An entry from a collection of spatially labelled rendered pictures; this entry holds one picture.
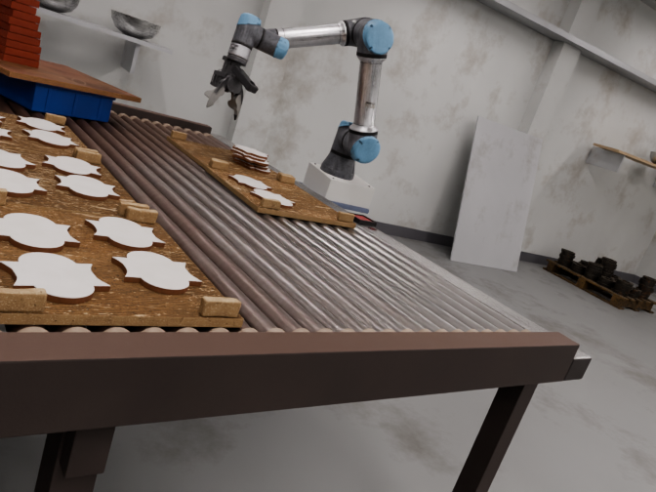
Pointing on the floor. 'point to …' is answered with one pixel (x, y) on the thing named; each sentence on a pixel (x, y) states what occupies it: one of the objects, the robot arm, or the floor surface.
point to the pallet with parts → (604, 281)
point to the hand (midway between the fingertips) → (223, 114)
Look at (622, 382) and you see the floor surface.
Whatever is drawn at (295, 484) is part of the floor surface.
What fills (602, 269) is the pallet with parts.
